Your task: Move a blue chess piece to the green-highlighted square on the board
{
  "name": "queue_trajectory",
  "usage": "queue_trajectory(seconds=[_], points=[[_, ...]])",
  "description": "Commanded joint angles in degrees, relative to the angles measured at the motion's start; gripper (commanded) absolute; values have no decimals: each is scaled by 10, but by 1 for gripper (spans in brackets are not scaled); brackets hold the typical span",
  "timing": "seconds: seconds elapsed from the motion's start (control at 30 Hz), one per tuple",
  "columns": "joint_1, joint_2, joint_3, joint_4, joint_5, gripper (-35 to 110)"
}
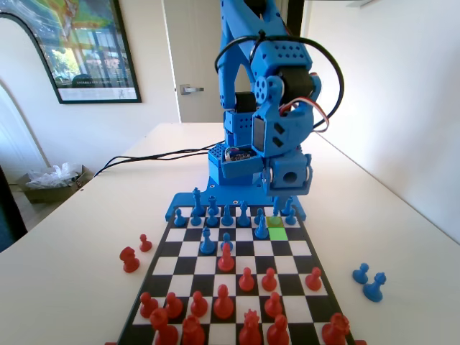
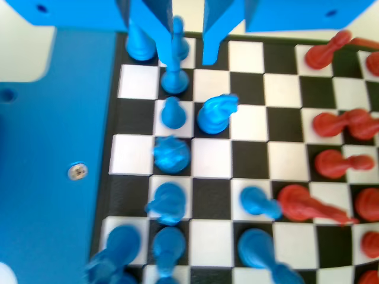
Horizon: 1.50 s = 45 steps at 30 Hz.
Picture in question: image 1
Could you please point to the blue cube gripper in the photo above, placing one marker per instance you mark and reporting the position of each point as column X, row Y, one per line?
column 295, row 180

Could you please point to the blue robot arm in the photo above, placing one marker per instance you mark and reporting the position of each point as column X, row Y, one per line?
column 237, row 122

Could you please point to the red chess bishop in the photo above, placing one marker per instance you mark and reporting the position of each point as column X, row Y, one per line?
column 277, row 332
column 226, row 260

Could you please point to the red chess pawn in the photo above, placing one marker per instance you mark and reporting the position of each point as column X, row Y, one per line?
column 223, row 305
column 247, row 282
column 198, row 305
column 145, row 244
column 173, row 307
column 273, row 307
column 269, row 282
column 147, row 307
column 313, row 282

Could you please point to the blue chess king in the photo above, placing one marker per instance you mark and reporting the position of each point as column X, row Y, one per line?
column 197, row 201

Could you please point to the red chess queen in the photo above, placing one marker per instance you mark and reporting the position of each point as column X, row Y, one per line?
column 249, row 332

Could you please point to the red chess rook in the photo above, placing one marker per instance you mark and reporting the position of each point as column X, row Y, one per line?
column 162, row 328
column 336, row 330

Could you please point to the blue electronics box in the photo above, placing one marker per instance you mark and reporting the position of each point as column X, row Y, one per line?
column 240, row 169

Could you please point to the black white chessboard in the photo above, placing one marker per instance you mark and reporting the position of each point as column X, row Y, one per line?
column 251, row 262

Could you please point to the clear plastic wrap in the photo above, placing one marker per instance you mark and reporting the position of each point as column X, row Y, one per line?
column 54, row 176

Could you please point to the cardboard box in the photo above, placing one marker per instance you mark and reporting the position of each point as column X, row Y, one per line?
column 43, row 194

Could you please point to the dark furniture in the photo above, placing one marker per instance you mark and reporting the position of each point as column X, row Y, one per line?
column 9, row 215

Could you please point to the blue base plate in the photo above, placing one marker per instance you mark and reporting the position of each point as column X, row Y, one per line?
column 179, row 205

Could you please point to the framed wall poster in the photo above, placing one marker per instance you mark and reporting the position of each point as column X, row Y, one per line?
column 90, row 54

